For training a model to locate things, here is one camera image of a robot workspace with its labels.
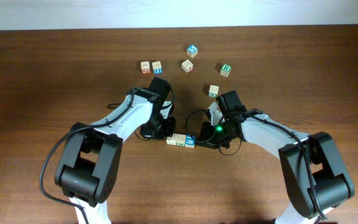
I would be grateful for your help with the green A picture block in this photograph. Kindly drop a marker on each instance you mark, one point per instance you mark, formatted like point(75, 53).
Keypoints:
point(213, 91)

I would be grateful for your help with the blue L block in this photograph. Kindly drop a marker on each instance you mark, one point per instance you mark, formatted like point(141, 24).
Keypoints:
point(189, 142)

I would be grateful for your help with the green R block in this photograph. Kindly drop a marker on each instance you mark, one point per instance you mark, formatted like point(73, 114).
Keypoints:
point(225, 70)

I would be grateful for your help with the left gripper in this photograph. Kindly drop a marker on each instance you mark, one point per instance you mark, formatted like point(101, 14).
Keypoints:
point(168, 130)

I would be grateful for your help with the picture block red side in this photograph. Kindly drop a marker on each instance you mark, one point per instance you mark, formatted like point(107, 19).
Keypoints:
point(187, 66)

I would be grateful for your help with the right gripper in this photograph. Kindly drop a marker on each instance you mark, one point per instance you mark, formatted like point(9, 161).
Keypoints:
point(206, 136)

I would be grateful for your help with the blue number five block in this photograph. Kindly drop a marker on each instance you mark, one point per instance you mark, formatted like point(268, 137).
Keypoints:
point(192, 51)

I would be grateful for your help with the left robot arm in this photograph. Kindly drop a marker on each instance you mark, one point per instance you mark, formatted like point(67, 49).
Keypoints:
point(88, 167)

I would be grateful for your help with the red C block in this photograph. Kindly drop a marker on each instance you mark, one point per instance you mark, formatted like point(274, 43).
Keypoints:
point(145, 67)

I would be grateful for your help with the blue H block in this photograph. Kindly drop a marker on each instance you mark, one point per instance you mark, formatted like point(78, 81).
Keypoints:
point(157, 67)

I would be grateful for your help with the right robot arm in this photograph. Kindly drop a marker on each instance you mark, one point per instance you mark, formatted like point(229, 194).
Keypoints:
point(316, 177)

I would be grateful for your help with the red E block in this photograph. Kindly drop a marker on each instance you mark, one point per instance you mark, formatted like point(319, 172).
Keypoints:
point(180, 140)

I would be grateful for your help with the dog picture wooden block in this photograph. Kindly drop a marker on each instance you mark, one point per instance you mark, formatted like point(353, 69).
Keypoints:
point(172, 140)

